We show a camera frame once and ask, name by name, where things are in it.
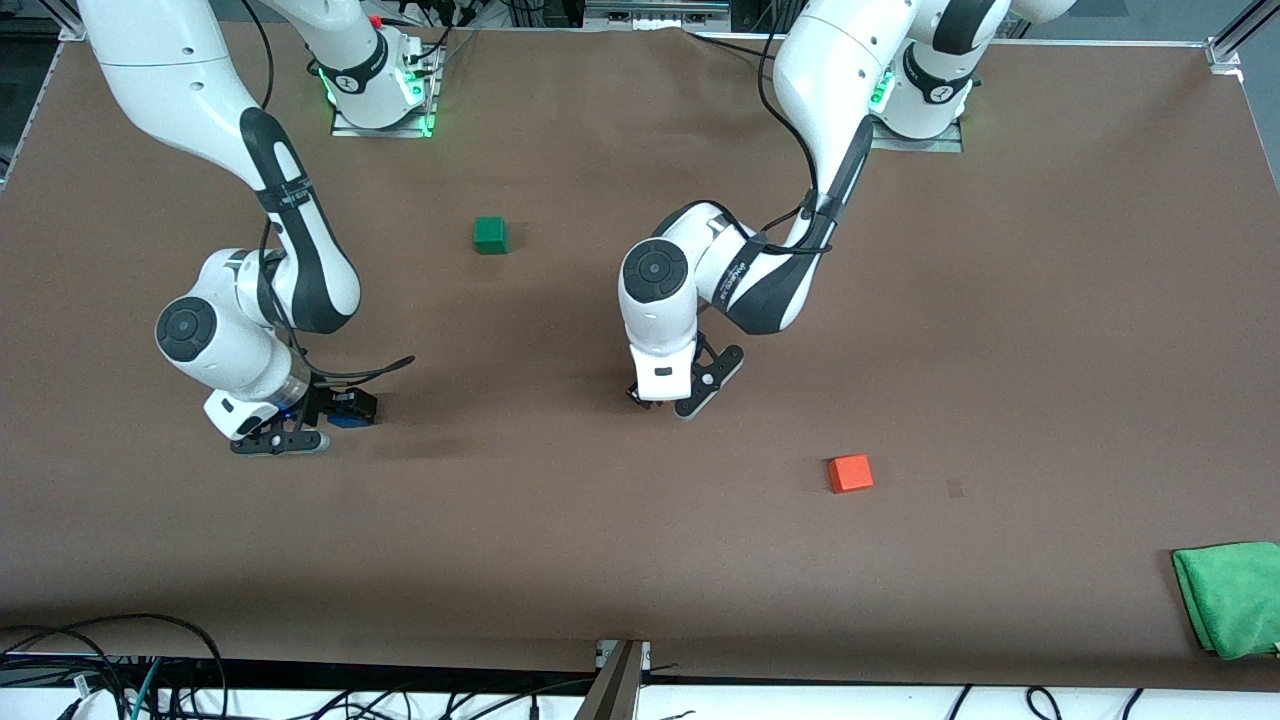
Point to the aluminium camera mount post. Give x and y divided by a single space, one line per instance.
612 685

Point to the aluminium arm base plate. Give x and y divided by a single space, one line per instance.
380 131
940 146

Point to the aluminium corner bracket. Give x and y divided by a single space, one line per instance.
70 30
1224 55

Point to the green folded cloth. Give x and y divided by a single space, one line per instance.
1230 600

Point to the brown table cover mat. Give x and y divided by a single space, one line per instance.
640 550

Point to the green wooden block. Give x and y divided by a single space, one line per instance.
490 235

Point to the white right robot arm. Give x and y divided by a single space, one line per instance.
180 80

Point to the orange wooden block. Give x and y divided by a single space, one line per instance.
850 473

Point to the aluminium frame rail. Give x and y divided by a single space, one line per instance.
650 12

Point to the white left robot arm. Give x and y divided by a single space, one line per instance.
830 60

